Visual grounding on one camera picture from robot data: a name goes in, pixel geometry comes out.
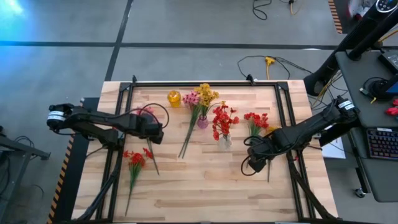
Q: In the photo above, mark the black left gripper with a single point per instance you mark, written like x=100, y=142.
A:
x=146, y=127

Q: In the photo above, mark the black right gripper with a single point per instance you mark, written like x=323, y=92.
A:
x=259, y=152

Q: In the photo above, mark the red artificial flower bunch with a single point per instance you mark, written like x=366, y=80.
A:
x=256, y=119
x=222, y=119
x=136, y=158

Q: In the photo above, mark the pink glass vase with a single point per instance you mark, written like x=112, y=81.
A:
x=202, y=124

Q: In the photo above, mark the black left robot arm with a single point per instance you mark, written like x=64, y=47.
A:
x=99, y=119

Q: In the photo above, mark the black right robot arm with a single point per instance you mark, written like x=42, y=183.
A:
x=311, y=123

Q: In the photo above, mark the clear glass vase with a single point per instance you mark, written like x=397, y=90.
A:
x=225, y=143

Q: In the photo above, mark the yellow glass vase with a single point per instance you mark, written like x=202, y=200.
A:
x=174, y=99

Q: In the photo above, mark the white paper sheet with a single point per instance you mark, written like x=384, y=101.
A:
x=334, y=151

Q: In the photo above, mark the yellow power plug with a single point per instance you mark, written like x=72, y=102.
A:
x=269, y=60

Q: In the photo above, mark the hazard striped floor plate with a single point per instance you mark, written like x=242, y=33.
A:
x=70, y=186

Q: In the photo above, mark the desk caster wheel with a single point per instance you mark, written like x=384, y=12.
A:
x=360, y=193

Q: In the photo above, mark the grey desk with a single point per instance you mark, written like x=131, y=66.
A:
x=357, y=93

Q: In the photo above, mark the backlit computer keyboard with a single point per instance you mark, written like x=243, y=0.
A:
x=384, y=144

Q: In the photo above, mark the black tower fan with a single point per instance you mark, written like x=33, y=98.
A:
x=342, y=53

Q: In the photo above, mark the red desk object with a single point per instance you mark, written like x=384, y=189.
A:
x=392, y=111

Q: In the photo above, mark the black pole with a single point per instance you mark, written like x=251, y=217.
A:
x=367, y=43

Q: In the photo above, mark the hazard striped floor strip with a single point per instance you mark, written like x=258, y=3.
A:
x=335, y=18

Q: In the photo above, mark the black laptop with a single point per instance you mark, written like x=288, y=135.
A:
x=390, y=60

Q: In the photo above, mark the black aluminium table frame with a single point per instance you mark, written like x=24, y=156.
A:
x=236, y=84

